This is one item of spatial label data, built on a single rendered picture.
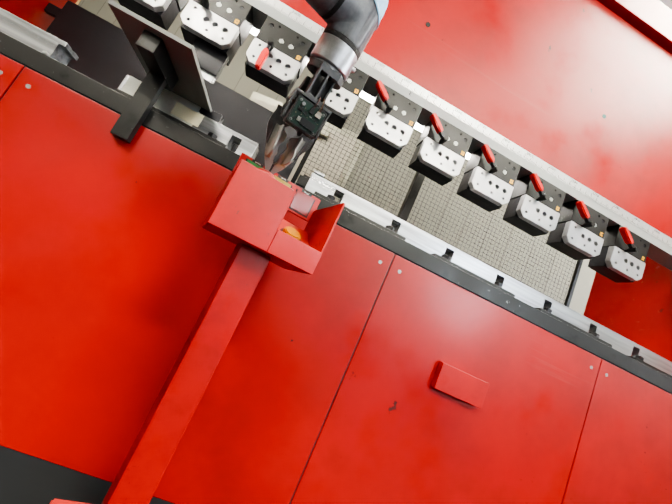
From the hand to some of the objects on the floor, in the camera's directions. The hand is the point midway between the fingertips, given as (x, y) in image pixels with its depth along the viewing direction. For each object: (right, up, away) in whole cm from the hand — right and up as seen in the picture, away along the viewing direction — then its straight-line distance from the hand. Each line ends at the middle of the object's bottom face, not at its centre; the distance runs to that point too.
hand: (271, 167), depth 64 cm
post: (-2, -111, +101) cm, 150 cm away
